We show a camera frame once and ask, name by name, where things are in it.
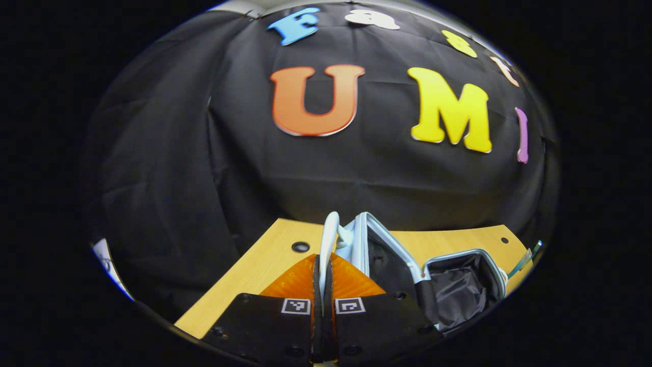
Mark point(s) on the blue skin care tube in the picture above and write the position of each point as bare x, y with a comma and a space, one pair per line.
523, 259

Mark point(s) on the black backdrop cloth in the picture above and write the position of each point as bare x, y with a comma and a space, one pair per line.
229, 168

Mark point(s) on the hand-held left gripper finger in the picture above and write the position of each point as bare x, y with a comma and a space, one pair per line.
328, 326
316, 326

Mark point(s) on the light blue suitcase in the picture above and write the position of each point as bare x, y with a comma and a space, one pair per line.
458, 285

